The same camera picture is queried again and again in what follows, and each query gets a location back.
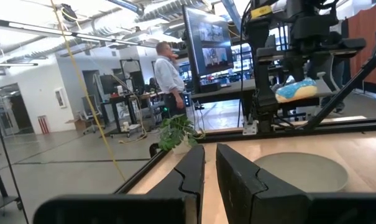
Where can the white round plate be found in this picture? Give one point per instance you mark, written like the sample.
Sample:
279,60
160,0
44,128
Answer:
299,171

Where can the orange partition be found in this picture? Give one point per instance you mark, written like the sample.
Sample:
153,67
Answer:
363,40

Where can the grey office chair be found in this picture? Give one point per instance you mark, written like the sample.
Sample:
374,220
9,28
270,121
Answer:
89,109

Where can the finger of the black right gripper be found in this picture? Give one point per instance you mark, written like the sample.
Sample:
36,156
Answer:
295,71
318,67

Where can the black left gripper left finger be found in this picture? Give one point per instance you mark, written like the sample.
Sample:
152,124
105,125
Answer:
187,174

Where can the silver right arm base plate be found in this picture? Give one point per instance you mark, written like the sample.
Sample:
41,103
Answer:
250,128

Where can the grey desk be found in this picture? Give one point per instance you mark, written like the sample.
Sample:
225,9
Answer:
225,88

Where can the black desk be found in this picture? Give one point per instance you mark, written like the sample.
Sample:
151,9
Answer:
119,102

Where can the black background monitor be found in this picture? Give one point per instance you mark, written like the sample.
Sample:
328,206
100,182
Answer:
108,84

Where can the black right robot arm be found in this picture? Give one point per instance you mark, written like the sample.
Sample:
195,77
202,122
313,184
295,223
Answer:
265,93

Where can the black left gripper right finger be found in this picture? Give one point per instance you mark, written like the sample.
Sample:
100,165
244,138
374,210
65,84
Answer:
240,186

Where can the long ceiling light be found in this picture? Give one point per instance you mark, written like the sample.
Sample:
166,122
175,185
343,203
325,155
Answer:
51,31
13,64

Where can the large blue frosted donut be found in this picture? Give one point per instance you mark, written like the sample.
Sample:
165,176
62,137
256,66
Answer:
296,93

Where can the green potted plant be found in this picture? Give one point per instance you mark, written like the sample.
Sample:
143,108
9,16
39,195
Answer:
175,130

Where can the framed wall picture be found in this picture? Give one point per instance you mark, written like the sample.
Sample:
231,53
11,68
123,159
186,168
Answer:
60,98

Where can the glass door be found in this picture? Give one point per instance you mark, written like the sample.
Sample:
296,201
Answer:
10,112

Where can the black computer monitor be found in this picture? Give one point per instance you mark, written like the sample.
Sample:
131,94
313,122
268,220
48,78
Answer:
209,43

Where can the yellow tape tag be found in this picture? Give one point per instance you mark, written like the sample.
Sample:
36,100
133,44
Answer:
260,12

